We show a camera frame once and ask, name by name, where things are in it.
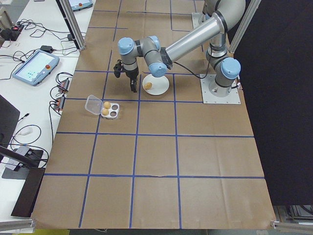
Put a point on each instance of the aluminium extrusion bar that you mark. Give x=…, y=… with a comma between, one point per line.
x=17, y=225
x=293, y=225

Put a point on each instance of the blue grey teach pendant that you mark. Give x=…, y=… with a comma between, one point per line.
x=80, y=5
x=34, y=67

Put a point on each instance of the black cloth cover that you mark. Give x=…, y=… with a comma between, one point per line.
x=281, y=98

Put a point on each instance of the white square base plate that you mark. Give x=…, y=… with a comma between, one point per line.
x=196, y=22
x=207, y=98

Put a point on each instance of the brown egg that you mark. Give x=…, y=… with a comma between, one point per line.
x=105, y=112
x=106, y=104
x=147, y=85

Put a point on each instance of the white round plate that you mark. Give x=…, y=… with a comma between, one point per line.
x=159, y=86

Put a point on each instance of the black power strip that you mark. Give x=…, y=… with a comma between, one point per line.
x=19, y=28

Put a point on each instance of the dark brown board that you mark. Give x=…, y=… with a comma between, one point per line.
x=28, y=193

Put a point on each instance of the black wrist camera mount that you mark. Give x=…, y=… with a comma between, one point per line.
x=118, y=68

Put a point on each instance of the grey box device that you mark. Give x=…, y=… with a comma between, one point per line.
x=23, y=150

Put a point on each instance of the black orange usb hub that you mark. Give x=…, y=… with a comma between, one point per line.
x=63, y=85
x=59, y=103

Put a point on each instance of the clear plastic egg box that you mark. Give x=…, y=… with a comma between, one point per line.
x=110, y=109

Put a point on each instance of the white power adapter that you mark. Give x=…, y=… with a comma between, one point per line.
x=25, y=131

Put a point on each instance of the black monitor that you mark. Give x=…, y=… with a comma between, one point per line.
x=7, y=120

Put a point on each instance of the small black power adapter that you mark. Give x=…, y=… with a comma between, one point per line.
x=71, y=37

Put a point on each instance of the aluminium frame post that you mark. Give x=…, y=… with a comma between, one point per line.
x=73, y=27
x=244, y=25

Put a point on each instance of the silver flat device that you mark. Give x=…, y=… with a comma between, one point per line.
x=14, y=167

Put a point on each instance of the black desk device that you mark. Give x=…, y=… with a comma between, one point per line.
x=9, y=34

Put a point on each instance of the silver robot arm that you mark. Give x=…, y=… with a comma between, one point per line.
x=193, y=39
x=206, y=11

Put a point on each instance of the black stand bar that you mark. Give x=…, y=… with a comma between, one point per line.
x=14, y=156

